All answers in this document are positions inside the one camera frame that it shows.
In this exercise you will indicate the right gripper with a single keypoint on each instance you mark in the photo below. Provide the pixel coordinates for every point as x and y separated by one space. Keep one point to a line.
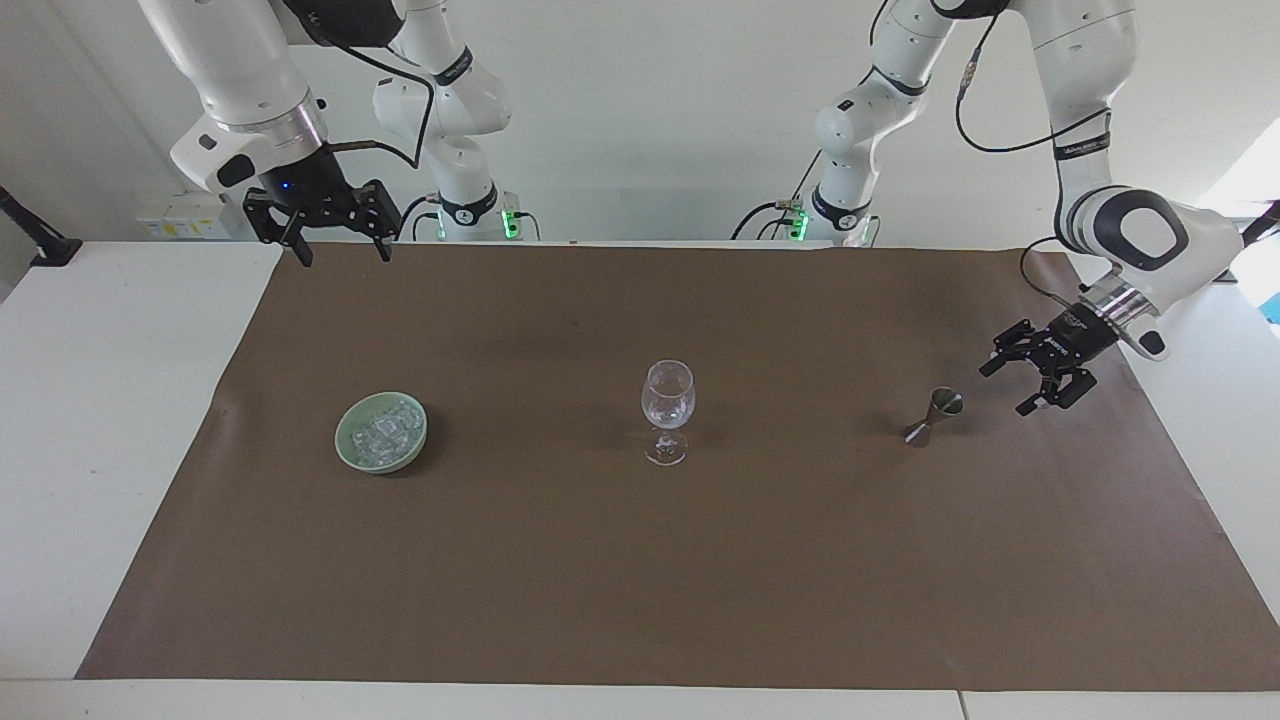
310 185

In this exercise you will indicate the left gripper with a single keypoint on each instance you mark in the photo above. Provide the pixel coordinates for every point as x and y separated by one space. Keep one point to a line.
1075 338

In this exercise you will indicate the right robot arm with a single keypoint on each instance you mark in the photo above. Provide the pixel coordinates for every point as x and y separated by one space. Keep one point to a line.
240 60

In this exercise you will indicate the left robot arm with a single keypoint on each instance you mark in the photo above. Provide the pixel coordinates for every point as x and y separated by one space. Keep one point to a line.
1085 70

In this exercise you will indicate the clear ice cubes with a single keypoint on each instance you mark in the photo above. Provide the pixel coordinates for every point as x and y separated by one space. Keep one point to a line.
385 430

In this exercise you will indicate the clear wine glass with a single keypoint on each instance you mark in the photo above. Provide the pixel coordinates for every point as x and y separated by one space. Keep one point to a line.
668 400

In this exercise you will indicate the silver metal jigger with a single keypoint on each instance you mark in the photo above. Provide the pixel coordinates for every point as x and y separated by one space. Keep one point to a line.
940 408

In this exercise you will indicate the pale green ceramic bowl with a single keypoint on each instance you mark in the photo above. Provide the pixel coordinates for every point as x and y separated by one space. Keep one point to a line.
350 452

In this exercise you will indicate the black stand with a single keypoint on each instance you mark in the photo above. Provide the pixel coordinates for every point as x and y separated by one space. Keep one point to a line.
40 245
1262 222

